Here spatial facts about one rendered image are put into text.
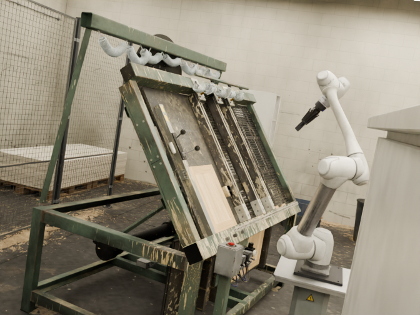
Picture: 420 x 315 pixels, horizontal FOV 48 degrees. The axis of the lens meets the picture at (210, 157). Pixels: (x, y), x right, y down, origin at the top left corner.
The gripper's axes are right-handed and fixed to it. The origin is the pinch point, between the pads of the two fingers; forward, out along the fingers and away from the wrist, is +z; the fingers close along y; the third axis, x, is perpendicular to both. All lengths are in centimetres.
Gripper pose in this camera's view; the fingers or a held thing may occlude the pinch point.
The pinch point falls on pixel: (300, 125)
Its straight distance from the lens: 314.1
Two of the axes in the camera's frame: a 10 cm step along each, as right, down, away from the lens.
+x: 5.2, 6.9, -5.0
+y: -5.2, -2.0, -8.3
